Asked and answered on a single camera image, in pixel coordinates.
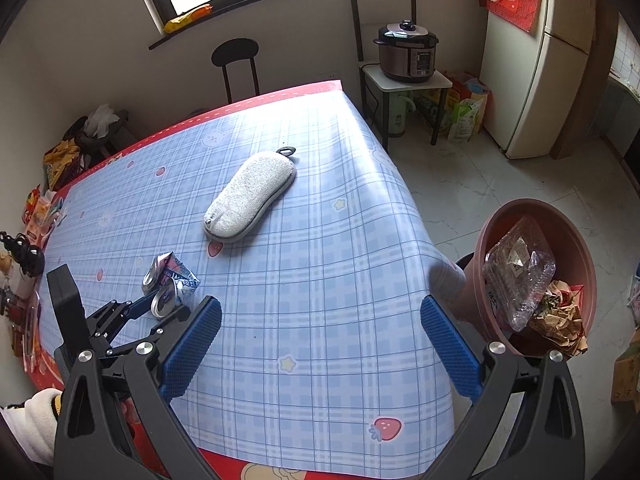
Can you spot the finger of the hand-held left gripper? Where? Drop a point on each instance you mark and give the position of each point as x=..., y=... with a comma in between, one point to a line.
x=132, y=307
x=165, y=327

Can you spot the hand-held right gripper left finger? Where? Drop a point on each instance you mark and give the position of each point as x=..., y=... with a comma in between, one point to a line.
x=192, y=340

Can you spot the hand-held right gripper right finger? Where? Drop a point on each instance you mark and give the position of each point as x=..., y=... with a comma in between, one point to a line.
x=450, y=350

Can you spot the crushed blue white can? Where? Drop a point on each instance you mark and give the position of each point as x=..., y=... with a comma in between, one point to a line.
x=170, y=280

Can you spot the reddish brown plastic bin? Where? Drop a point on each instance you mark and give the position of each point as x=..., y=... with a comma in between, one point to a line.
x=480, y=300

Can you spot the person's left forearm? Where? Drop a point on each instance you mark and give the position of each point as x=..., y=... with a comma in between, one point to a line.
x=30, y=425

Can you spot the black stool under bin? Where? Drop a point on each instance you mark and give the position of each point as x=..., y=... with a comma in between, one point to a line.
x=460, y=265

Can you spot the pile of snack packets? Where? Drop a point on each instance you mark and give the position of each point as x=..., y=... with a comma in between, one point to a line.
x=42, y=215

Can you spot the clear plastic food container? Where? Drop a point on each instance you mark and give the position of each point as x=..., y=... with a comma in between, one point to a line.
x=515, y=270

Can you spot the crumpled brown paper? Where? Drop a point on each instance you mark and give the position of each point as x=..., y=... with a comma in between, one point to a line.
x=560, y=320

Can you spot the yellow snack bag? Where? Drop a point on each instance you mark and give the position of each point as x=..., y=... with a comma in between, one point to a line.
x=60, y=165

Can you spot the blue plaid tablecloth red border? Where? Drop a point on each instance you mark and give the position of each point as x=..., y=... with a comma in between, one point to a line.
x=325, y=285

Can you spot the grey white sponge pad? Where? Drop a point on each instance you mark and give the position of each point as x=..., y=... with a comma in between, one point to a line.
x=250, y=195

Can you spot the black low stool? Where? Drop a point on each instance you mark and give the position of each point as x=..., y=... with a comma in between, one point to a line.
x=117, y=132

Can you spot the cardboard box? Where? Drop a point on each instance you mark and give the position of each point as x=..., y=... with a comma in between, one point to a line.
x=627, y=370

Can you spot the green white plastic bag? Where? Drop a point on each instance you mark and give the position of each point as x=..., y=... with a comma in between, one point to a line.
x=465, y=122

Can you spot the pale green electric kettle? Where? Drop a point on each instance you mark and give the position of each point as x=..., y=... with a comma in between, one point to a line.
x=397, y=115

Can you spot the yellow green packet bag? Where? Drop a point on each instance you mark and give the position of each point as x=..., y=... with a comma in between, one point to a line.
x=435, y=107

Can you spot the black round back chair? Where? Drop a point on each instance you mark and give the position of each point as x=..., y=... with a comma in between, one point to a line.
x=235, y=52

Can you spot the cream two door fridge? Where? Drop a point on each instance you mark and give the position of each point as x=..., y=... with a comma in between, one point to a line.
x=530, y=85

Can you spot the brown wooden partition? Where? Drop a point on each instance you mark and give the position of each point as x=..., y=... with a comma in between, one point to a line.
x=590, y=100

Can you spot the yellow orange snack packet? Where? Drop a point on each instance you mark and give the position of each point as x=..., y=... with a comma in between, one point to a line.
x=187, y=19

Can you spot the kitchen counter cabinet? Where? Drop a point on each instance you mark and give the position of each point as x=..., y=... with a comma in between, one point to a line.
x=620, y=110

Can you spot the steel electric pressure cooker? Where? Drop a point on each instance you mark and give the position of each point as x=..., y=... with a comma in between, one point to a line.
x=405, y=57

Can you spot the white top black frame stand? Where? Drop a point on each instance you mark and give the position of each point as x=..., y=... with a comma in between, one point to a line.
x=395, y=85

